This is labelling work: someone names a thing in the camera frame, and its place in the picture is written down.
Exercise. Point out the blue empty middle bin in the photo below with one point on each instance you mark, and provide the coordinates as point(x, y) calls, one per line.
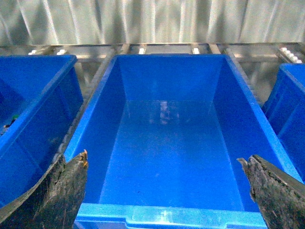
point(163, 135)

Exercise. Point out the green push button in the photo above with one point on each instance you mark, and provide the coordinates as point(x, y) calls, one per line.
point(13, 119)

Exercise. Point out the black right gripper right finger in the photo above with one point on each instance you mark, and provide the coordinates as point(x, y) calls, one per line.
point(279, 196)

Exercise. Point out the blue bin with buttons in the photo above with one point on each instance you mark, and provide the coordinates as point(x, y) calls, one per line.
point(44, 91)

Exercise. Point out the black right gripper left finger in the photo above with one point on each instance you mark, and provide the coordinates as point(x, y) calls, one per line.
point(54, 201)

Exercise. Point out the blue bin far right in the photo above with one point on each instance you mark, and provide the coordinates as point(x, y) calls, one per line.
point(285, 111)

